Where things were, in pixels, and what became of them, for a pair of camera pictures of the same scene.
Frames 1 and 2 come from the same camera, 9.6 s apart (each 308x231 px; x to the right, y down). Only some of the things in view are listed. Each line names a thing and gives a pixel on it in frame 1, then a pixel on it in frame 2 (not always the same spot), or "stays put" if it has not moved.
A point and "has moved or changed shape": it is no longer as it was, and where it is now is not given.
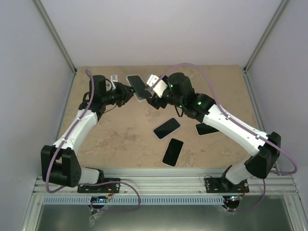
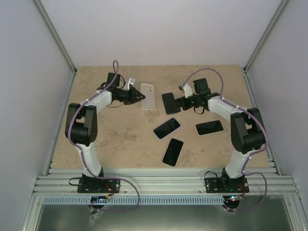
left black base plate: (109, 188) stays put
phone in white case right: (202, 129) stays put
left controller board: (99, 199) stays put
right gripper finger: (149, 88) -> (178, 100)
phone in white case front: (173, 152) stays put
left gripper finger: (125, 87) -> (135, 92)
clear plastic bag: (93, 217) stays put
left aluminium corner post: (48, 24) stays put
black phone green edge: (139, 86) has moved or changed shape
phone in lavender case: (166, 128) stays put
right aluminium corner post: (282, 7) stays put
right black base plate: (222, 185) stays put
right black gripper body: (155, 102) -> (196, 104)
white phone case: (136, 97) -> (147, 90)
